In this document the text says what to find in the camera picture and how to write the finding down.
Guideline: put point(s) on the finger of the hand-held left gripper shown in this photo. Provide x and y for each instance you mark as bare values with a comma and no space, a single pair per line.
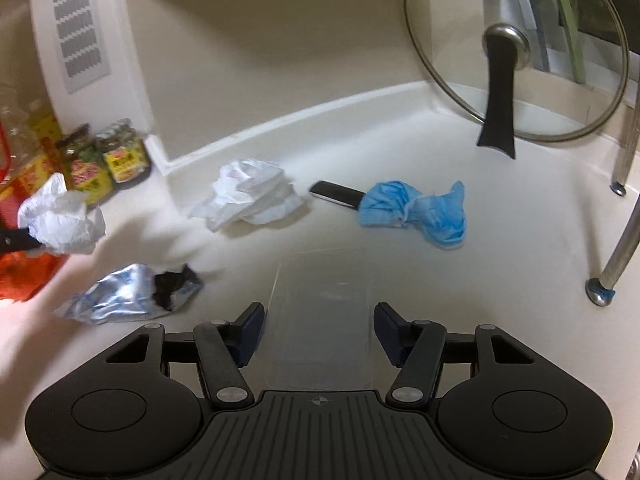
15,242

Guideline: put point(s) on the silver foil wrapper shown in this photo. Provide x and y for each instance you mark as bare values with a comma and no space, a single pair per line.
115,295

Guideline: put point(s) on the white tissue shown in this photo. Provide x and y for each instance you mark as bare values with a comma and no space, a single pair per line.
60,220
250,197

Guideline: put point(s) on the clear plastic box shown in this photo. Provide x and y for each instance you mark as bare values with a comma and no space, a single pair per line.
320,310

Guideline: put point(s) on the orange plastic bag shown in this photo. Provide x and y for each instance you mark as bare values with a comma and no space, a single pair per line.
20,275

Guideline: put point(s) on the black slim rectangular object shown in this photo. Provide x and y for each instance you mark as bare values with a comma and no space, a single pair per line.
332,193

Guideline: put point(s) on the metal rack legs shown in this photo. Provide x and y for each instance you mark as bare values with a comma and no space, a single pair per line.
612,270

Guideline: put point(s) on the glass jar yellow label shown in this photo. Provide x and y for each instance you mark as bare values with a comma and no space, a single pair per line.
125,157

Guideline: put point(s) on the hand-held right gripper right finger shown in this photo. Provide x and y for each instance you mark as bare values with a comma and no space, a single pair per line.
387,330

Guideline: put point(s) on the blue face mask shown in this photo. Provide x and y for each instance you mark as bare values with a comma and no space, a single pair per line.
415,210

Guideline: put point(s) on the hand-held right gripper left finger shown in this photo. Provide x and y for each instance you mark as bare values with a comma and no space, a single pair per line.
252,330

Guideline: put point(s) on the grey wall vent grille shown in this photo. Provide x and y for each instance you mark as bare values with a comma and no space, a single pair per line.
80,30

